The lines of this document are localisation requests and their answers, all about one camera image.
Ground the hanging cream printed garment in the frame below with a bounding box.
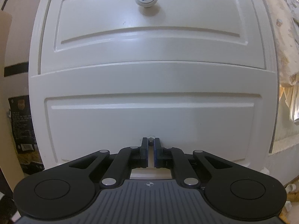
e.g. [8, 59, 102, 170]
[265, 0, 298, 125]

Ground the black printed bag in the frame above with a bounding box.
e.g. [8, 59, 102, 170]
[8, 95, 45, 175]

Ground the white wooden nightstand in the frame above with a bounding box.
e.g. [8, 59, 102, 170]
[29, 0, 278, 170]

